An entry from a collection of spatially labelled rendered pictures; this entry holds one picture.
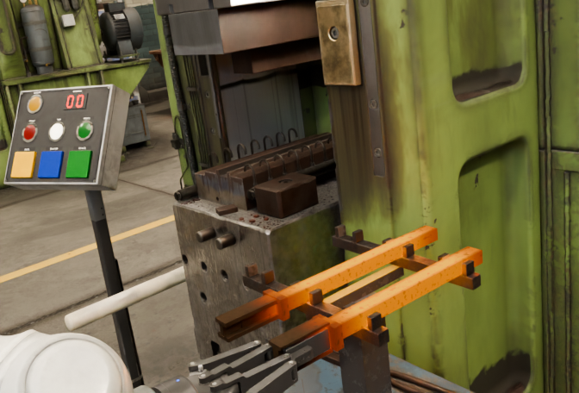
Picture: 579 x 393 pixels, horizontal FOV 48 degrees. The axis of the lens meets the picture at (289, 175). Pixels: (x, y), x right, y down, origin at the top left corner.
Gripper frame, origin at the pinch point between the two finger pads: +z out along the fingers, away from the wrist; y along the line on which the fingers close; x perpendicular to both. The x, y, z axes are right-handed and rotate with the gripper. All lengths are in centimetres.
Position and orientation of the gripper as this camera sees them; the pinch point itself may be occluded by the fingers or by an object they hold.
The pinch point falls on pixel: (302, 346)
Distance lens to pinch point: 87.1
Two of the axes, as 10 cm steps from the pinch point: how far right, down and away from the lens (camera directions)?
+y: 6.1, 1.4, -7.8
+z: 7.8, -2.6, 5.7
